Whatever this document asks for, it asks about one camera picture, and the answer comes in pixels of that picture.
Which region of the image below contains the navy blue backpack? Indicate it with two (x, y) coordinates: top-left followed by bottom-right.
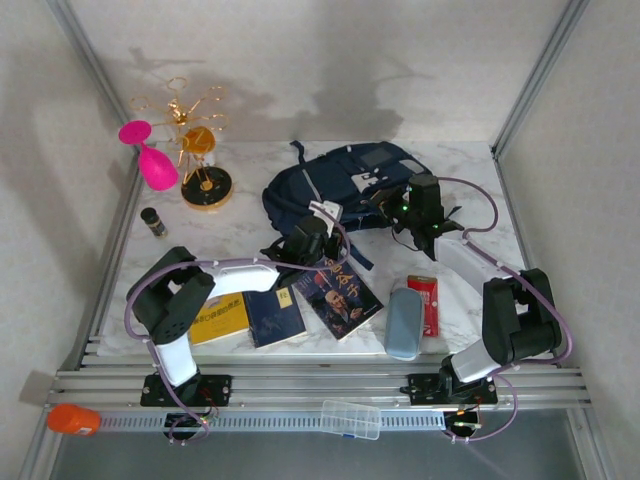
(262, 140), (436, 274)

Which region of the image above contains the book with portrait cover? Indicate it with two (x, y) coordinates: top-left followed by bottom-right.
(292, 257), (385, 343)

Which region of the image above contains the dark blue book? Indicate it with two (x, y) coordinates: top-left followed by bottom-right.
(242, 285), (307, 350)

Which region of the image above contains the red booklet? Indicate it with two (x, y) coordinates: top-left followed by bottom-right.
(407, 274), (441, 339)

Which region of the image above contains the grey-blue pencil case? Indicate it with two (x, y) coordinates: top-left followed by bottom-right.
(384, 287), (426, 362)

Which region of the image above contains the yellow book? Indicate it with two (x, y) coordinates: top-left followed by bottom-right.
(188, 292), (251, 347)

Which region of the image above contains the white marble board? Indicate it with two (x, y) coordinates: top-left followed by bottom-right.
(97, 140), (551, 357)

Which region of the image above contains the amber wine glass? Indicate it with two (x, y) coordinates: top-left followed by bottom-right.
(179, 127), (217, 156)

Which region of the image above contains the small spice jar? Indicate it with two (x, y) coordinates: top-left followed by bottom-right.
(140, 207), (170, 239)

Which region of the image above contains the pink wine glass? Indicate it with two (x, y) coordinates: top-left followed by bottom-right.
(118, 119), (180, 192)

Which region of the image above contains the clear plastic organiser box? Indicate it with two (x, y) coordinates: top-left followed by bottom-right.
(320, 398), (382, 442)

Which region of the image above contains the orange plastic cup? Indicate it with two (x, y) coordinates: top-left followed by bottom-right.
(47, 403), (101, 436)

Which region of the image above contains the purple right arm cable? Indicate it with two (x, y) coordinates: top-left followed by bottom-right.
(437, 175), (576, 446)

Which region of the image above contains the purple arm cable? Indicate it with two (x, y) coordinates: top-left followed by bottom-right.
(123, 214), (351, 446)
(437, 175), (576, 446)

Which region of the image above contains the gold wire glass rack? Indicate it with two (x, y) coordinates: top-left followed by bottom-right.
(129, 77), (235, 214)

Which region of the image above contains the aluminium side rail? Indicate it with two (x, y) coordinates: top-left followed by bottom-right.
(74, 159), (146, 371)
(493, 149), (557, 366)

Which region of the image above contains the aluminium mounting rail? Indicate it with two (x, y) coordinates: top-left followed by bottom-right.
(44, 367), (594, 407)

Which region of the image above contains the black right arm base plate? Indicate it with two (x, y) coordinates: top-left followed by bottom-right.
(399, 372), (500, 406)

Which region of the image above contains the aluminium frame post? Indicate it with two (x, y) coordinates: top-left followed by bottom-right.
(492, 0), (591, 156)
(47, 0), (134, 131)

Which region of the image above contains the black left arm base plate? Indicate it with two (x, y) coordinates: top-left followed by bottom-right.
(140, 373), (234, 407)

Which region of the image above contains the slotted grey cable duct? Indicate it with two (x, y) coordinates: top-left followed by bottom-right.
(97, 410), (447, 432)

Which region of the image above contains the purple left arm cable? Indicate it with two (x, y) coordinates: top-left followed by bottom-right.
(123, 214), (351, 446)

